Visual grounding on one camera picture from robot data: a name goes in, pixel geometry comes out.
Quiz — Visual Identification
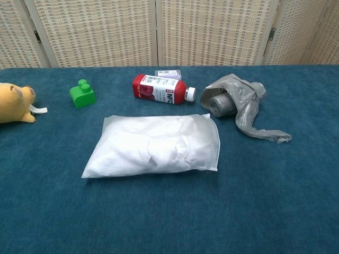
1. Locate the white cloth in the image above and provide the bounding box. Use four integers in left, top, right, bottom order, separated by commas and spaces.
90, 116, 212, 175

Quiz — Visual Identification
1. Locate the translucent plastic zip bag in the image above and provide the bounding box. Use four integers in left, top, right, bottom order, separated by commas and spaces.
81, 112, 221, 180

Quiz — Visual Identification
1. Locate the white plastic-wrapped item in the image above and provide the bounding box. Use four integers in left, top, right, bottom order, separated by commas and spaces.
210, 92, 238, 117

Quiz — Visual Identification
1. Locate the grey plastic bag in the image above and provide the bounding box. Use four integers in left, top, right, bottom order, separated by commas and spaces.
200, 73, 292, 144

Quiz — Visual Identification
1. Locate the red juice bottle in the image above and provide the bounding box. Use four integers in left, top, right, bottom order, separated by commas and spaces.
132, 74, 197, 105

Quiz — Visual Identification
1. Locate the small purple clear box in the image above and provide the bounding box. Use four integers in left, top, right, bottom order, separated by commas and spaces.
154, 69, 182, 80

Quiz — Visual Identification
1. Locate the blue table cover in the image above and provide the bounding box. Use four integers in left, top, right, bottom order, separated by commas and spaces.
0, 65, 339, 254

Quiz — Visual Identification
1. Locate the green toy block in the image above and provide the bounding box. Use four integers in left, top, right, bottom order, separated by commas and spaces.
69, 79, 96, 109

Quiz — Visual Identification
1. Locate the woven folding screen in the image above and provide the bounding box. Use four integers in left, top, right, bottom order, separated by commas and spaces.
0, 0, 339, 70

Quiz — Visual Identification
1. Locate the yellow plush toy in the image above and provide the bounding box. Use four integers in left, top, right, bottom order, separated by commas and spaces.
0, 82, 48, 124

